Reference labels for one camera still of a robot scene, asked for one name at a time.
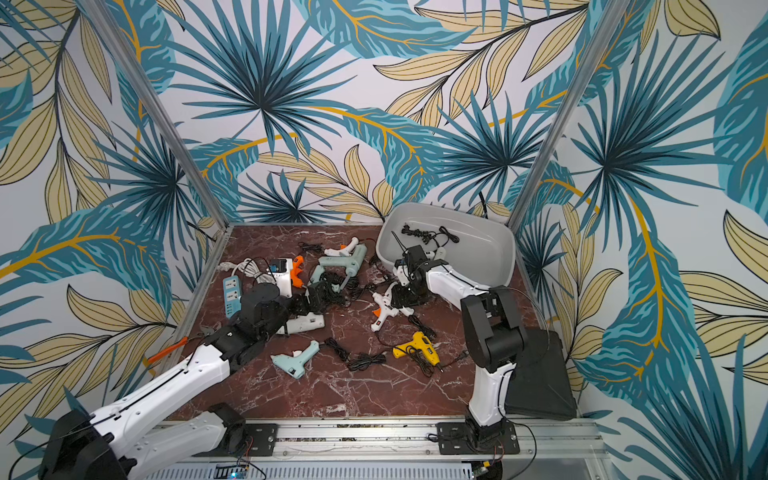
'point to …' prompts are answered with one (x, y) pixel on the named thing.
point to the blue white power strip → (232, 295)
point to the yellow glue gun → (420, 344)
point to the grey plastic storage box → (479, 241)
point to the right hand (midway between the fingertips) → (400, 301)
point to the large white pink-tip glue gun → (303, 322)
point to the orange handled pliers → (170, 349)
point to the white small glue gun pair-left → (384, 309)
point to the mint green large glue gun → (351, 262)
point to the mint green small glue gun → (294, 364)
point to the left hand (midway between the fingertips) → (308, 286)
